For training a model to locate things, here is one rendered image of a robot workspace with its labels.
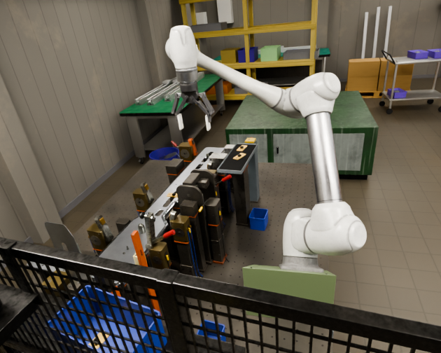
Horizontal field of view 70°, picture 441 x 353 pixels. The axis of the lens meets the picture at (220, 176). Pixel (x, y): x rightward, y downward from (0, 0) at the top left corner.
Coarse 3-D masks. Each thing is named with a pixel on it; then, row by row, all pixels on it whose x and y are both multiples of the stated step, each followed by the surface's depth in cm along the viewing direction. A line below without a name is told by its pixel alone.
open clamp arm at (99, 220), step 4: (96, 216) 148; (100, 216) 148; (96, 220) 147; (100, 220) 147; (104, 220) 150; (100, 224) 148; (104, 224) 150; (100, 228) 149; (104, 228) 150; (108, 228) 152; (104, 232) 150; (108, 232) 152; (104, 236) 151; (108, 236) 152; (112, 236) 154; (108, 240) 151
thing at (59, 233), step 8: (48, 224) 108; (56, 224) 106; (48, 232) 110; (56, 232) 108; (64, 232) 107; (56, 240) 111; (64, 240) 109; (72, 240) 107; (56, 248) 113; (72, 248) 110; (72, 272) 118
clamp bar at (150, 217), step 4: (148, 212) 129; (152, 212) 129; (140, 216) 128; (144, 216) 126; (148, 216) 126; (152, 216) 127; (148, 220) 127; (152, 220) 128; (148, 224) 128; (152, 224) 130; (148, 228) 129; (152, 228) 131; (148, 232) 130; (152, 232) 132; (148, 236) 131; (152, 236) 132; (148, 240) 133; (152, 244) 134
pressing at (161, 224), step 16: (192, 160) 221; (208, 160) 218; (160, 208) 171; (128, 224) 161; (144, 224) 159; (160, 224) 157; (112, 240) 150; (128, 240) 149; (144, 240) 147; (112, 256) 140; (128, 256) 139
